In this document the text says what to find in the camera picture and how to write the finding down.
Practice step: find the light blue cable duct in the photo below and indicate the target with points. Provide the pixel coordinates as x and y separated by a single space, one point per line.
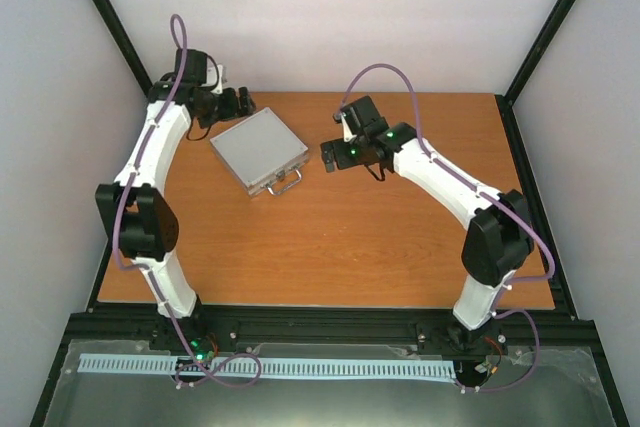
272 368

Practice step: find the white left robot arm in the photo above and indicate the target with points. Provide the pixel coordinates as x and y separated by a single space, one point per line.
142 228

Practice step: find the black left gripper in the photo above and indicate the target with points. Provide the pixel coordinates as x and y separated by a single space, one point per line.
232 108

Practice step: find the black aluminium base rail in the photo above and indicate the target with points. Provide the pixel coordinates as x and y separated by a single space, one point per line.
430 331

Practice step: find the aluminium poker case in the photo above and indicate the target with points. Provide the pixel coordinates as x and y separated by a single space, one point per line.
262 153

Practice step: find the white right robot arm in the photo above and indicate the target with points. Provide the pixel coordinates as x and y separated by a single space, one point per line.
496 243

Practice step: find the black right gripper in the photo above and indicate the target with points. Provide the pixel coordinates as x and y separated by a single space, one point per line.
342 159

